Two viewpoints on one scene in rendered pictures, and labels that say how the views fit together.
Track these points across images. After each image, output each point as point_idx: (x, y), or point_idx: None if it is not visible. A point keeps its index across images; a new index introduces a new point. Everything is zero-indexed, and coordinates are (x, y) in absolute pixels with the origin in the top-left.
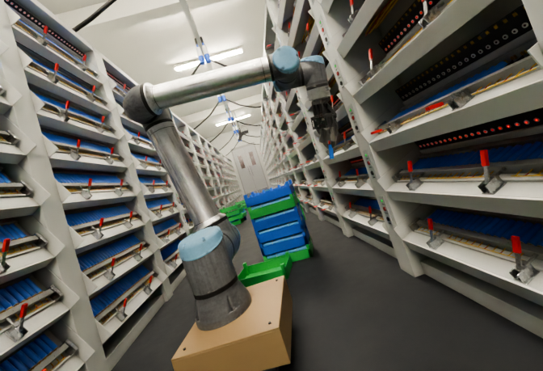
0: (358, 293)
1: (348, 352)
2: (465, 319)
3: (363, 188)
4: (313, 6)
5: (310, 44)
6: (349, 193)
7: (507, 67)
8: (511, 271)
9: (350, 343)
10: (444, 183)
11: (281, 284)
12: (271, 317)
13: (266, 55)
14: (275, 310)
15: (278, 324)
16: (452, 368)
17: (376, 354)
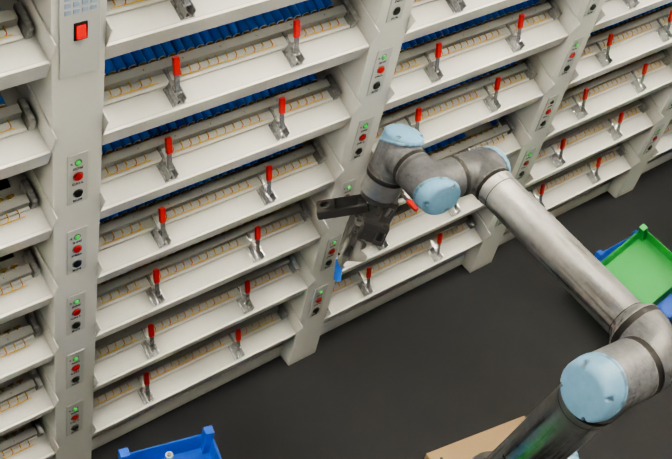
0: (352, 414)
1: (457, 411)
2: (395, 323)
3: (269, 303)
4: (386, 26)
5: (304, 72)
6: (188, 346)
7: (490, 134)
8: (438, 257)
9: (444, 411)
10: (404, 223)
11: (450, 446)
12: (513, 429)
13: (508, 171)
14: (502, 429)
15: (521, 417)
16: (453, 340)
17: (453, 388)
